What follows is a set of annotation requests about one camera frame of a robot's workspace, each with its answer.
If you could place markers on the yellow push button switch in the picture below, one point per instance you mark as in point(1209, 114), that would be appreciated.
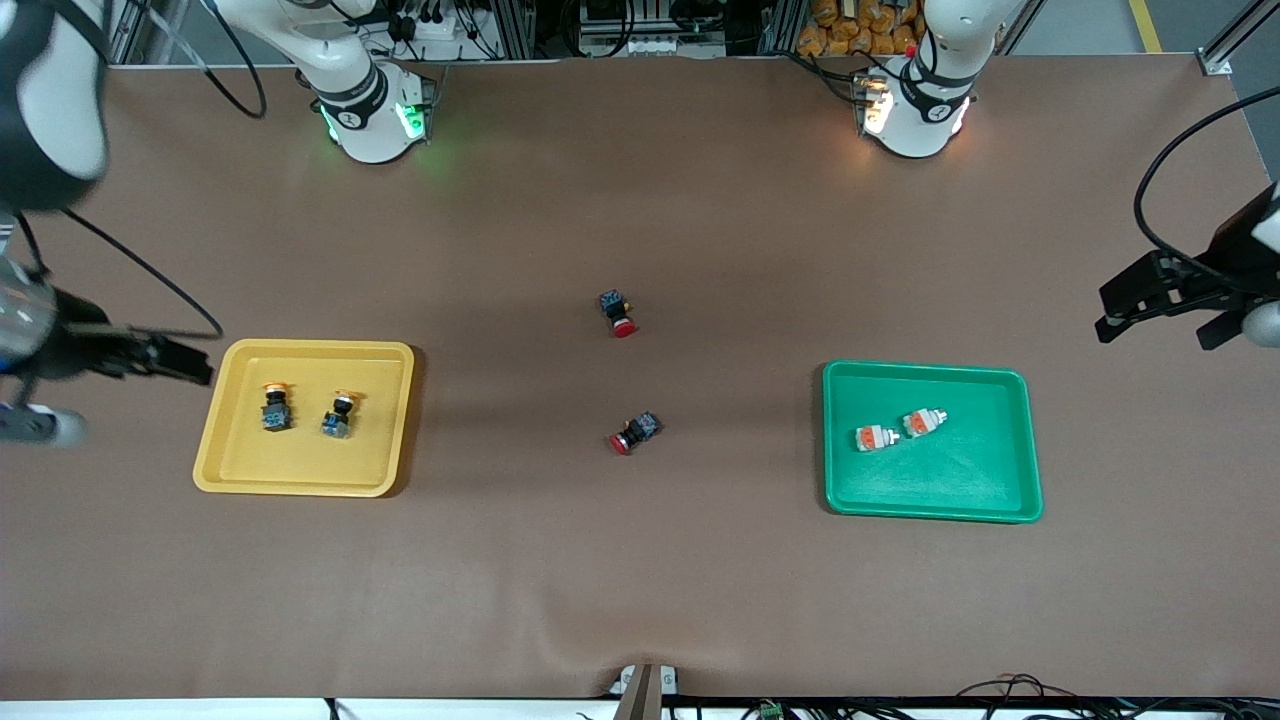
point(277, 412)
point(337, 420)

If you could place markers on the aluminium profile corner bracket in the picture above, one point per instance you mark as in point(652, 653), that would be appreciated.
point(1225, 55)

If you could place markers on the heap of orange items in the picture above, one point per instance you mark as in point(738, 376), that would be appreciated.
point(860, 28)

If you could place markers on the white orange switch part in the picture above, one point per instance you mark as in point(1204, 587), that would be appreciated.
point(872, 438)

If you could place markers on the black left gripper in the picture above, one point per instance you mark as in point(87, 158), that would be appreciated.
point(1222, 257)

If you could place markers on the grey metal post bracket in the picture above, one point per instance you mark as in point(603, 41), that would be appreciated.
point(645, 695)

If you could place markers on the red push button switch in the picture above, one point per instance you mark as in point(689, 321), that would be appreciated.
point(618, 310)
point(640, 428)

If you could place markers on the green plastic tray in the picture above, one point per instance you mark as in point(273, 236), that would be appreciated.
point(960, 480)

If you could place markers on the small green connector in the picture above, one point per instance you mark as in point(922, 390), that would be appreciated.
point(770, 711)

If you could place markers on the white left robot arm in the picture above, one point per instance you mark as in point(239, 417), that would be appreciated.
point(925, 110)

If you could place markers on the white power strip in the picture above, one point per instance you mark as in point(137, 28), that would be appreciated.
point(430, 25)

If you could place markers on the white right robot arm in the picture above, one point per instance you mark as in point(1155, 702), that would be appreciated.
point(365, 110)

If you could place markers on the yellow plastic tray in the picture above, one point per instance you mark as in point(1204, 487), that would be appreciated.
point(300, 465)

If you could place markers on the brown table cover mat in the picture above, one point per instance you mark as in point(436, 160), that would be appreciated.
point(640, 580)

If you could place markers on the black and white device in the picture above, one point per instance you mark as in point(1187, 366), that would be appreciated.
point(630, 30)

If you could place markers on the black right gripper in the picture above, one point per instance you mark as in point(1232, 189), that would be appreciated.
point(78, 345)

